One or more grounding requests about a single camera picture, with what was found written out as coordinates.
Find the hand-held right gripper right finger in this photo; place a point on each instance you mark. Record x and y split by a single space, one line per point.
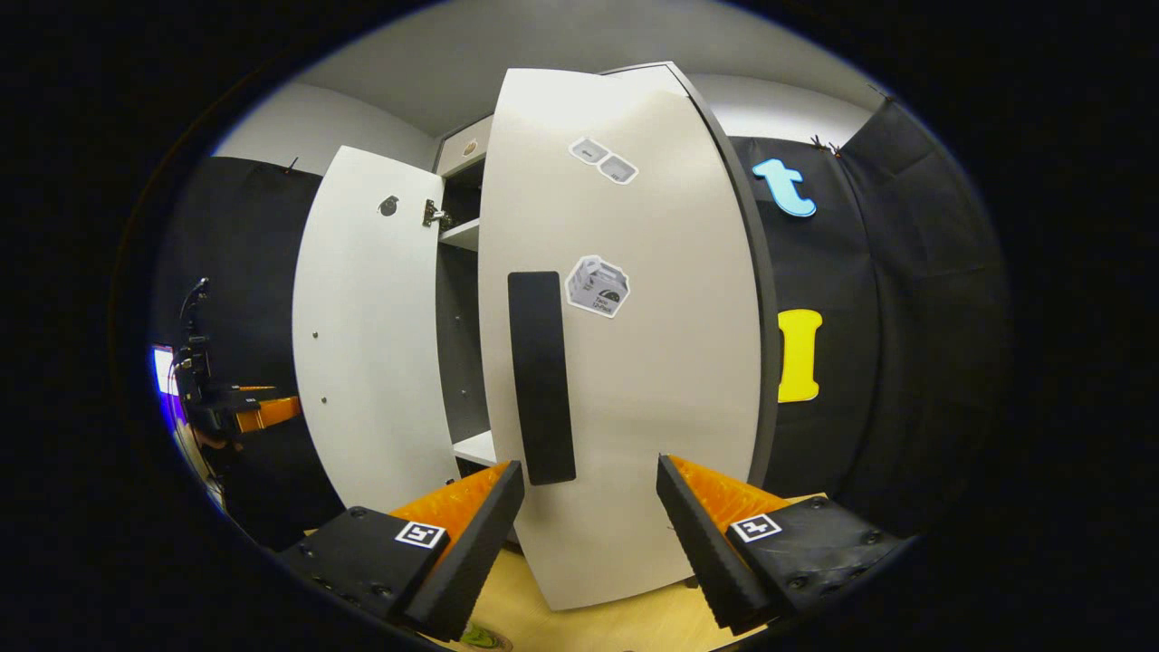
702 552

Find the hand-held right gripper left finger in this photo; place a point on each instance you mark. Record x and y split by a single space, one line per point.
471 561

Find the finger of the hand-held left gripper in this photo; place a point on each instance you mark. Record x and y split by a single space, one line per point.
253 388
270 413

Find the white cabinet door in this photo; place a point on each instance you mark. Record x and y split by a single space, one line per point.
670 389
371 362

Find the white and grey cabinet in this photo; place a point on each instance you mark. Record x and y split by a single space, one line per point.
464 344

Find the metal door hinge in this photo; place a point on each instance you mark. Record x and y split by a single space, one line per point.
435 215

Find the white cabinet shelf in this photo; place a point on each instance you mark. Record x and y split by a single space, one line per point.
462 234

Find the white cabinet drawer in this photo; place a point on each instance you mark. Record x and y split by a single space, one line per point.
471 154

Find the bright monitor screen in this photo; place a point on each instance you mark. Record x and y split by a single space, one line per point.
164 369

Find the round green patterned sticker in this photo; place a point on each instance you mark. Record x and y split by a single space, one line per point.
482 639

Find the black backdrop cloth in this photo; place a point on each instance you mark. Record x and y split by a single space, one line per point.
905 317
244 254

